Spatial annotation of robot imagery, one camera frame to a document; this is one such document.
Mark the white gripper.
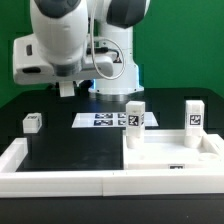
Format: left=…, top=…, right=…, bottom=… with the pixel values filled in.
left=12, top=33, right=115, bottom=98

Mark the white square table top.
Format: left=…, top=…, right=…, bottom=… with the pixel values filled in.
left=123, top=129, right=224, bottom=170

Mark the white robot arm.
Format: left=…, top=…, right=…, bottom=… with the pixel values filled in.
left=13, top=0, right=150, bottom=101

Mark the white marker sheet with tags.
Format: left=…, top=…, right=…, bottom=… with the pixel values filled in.
left=72, top=112, right=158, bottom=128

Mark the white U-shaped fence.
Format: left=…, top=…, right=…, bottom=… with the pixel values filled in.
left=0, top=138, right=224, bottom=198

